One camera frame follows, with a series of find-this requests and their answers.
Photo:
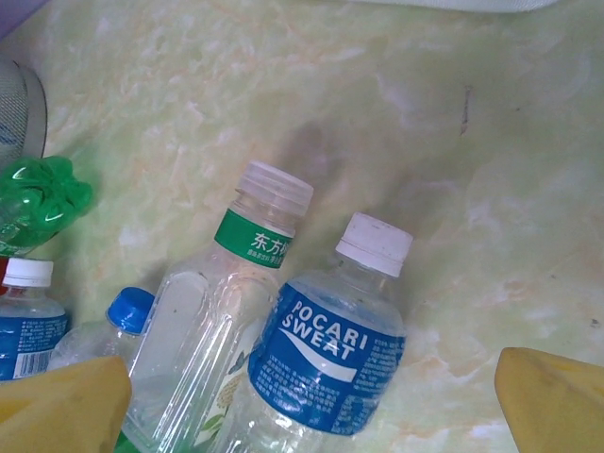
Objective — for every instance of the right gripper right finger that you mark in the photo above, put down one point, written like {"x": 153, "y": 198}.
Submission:
{"x": 552, "y": 406}

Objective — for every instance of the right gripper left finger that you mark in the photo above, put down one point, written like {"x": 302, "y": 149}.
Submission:
{"x": 61, "y": 410}

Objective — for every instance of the Pocari Sweat plastic bottle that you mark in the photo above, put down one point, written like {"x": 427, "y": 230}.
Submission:
{"x": 28, "y": 325}
{"x": 321, "y": 349}

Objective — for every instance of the clear bottle blue cap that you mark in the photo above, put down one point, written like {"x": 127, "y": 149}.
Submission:
{"x": 127, "y": 309}

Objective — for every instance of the red label plastic bottle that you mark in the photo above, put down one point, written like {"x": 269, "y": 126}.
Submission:
{"x": 2, "y": 271}

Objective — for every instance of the clear bottle green label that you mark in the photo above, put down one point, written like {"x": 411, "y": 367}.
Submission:
{"x": 198, "y": 330}

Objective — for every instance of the clear plastic trash bin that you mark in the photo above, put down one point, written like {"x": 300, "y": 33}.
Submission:
{"x": 14, "y": 108}

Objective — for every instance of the green plastic bottle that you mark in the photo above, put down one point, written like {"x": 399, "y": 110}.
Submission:
{"x": 42, "y": 198}

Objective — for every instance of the white fabric zip case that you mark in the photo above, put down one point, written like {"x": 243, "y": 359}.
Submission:
{"x": 472, "y": 4}

